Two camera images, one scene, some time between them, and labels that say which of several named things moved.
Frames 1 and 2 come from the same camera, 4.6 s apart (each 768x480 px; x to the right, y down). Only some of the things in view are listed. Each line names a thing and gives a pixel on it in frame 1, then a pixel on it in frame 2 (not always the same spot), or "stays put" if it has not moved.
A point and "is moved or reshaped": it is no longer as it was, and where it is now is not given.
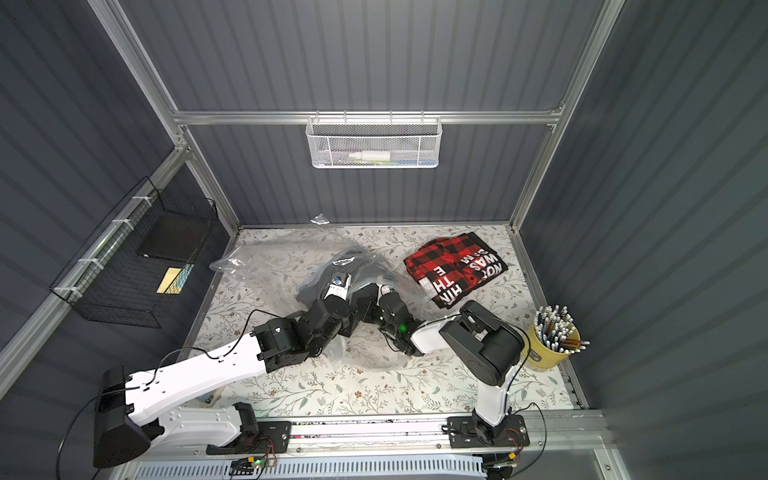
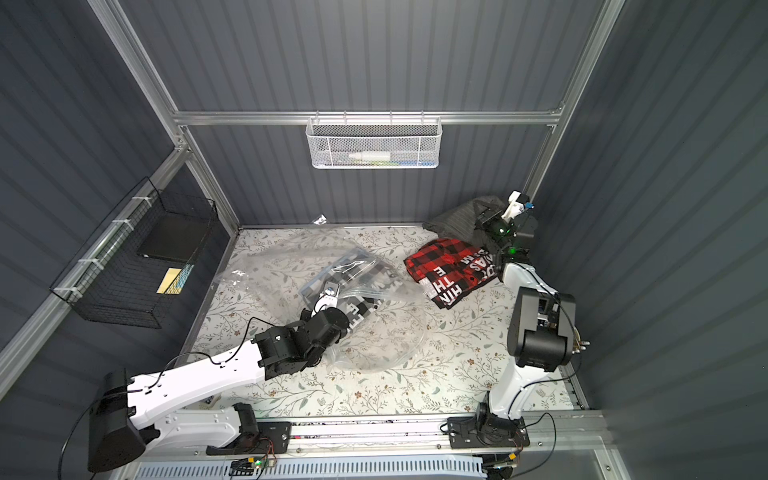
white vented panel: [412, 467] stays put
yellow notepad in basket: [171, 283] stays put
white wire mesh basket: [374, 142] stays put
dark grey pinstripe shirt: [356, 264] -> [459, 223]
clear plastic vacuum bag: [319, 268] is moved or reshaped
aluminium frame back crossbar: [551, 115] stays put
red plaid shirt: [448, 269] stays put
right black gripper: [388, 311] -> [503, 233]
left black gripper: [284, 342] stays put
